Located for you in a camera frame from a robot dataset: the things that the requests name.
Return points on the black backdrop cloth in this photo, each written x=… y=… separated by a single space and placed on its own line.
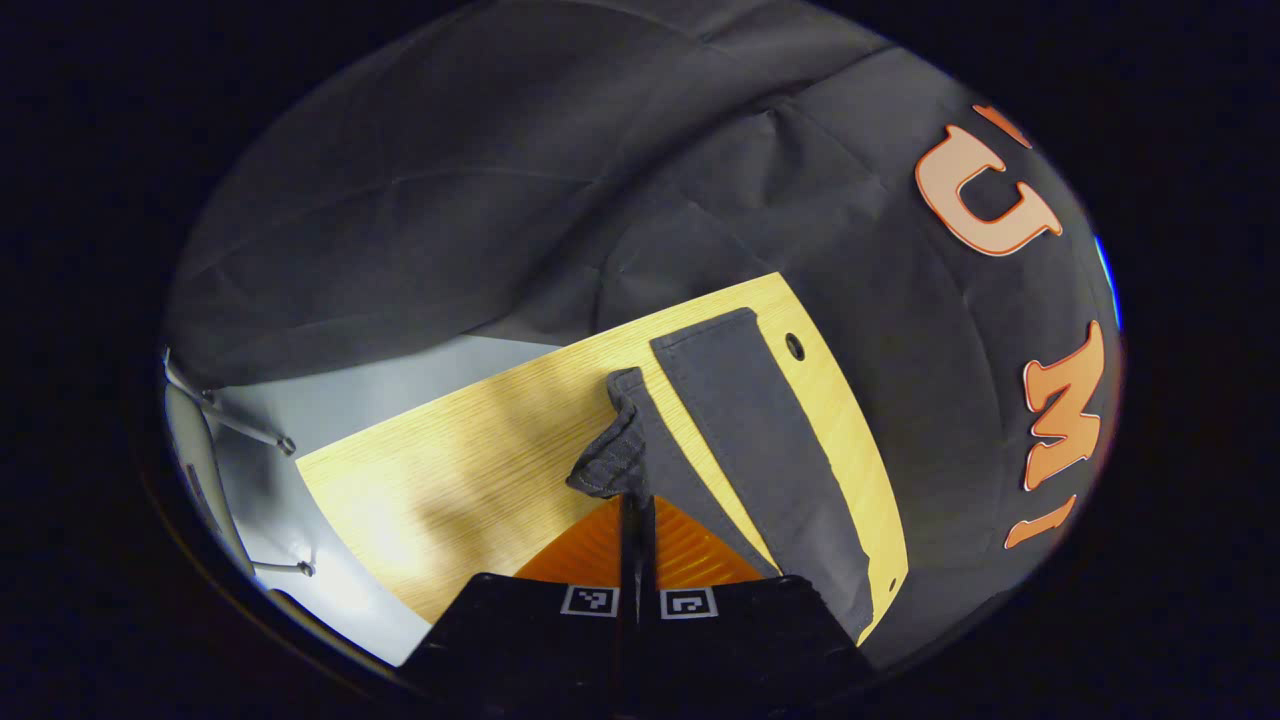
x=500 y=180

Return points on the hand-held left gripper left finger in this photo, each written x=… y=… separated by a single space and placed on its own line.
x=530 y=640

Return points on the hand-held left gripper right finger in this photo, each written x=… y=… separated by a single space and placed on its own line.
x=750 y=640

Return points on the dark grey jeans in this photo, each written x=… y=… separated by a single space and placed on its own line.
x=740 y=430

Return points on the grey metal frame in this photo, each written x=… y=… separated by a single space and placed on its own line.
x=205 y=470

